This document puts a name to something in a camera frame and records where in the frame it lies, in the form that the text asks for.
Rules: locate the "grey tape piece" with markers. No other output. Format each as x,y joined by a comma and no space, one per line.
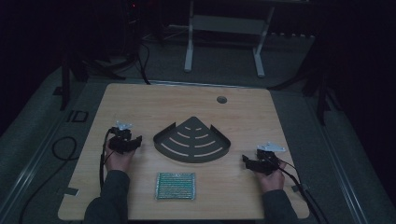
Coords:
299,187
71,191

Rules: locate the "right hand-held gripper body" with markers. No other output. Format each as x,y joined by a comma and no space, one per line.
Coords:
268,160

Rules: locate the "black tripod stand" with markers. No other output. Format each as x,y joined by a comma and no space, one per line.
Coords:
77,62
317,81

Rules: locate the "green rectangular tray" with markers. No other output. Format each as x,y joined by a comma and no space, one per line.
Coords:
176,186

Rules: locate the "person's right hand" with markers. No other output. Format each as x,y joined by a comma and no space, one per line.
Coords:
273,181

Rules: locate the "person's left hand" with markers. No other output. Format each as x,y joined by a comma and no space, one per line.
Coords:
117,161

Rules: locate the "dark grey corner shelf rack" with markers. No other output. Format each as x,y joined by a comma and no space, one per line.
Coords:
192,140

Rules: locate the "white metal desk frame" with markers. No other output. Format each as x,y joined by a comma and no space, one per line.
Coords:
224,25

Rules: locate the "round grey table grommet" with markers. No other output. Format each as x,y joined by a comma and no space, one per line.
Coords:
221,100

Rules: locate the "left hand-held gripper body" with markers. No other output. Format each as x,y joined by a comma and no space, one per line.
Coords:
122,136

